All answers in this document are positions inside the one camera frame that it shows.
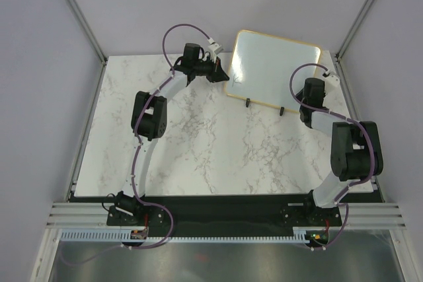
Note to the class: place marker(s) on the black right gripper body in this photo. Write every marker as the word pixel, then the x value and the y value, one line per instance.
pixel 299 95

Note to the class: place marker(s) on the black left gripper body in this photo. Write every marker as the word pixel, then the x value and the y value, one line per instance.
pixel 215 69

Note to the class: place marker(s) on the yellow framed whiteboard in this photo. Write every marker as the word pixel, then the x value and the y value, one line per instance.
pixel 261 67

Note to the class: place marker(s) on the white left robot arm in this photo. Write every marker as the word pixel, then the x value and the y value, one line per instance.
pixel 149 123

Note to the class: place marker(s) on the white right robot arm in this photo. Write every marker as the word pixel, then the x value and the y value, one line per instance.
pixel 355 153

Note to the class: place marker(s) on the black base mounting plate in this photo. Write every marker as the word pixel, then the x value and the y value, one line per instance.
pixel 232 229

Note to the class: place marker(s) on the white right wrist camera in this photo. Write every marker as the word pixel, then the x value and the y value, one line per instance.
pixel 332 81

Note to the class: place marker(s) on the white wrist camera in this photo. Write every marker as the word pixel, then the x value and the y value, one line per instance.
pixel 214 47
pixel 332 81

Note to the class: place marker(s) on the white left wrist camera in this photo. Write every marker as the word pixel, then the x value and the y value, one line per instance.
pixel 214 47

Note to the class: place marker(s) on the aluminium left frame post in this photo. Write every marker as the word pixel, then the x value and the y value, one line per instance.
pixel 87 30

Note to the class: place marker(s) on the aluminium frame post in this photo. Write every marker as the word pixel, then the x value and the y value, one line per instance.
pixel 353 30
pixel 87 30

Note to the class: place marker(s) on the aluminium right frame post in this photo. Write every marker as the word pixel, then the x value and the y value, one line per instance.
pixel 353 30

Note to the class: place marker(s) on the blue slotted cable duct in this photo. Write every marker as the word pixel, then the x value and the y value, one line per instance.
pixel 127 236

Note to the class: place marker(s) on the aluminium front rail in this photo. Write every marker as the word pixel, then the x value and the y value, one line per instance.
pixel 183 211

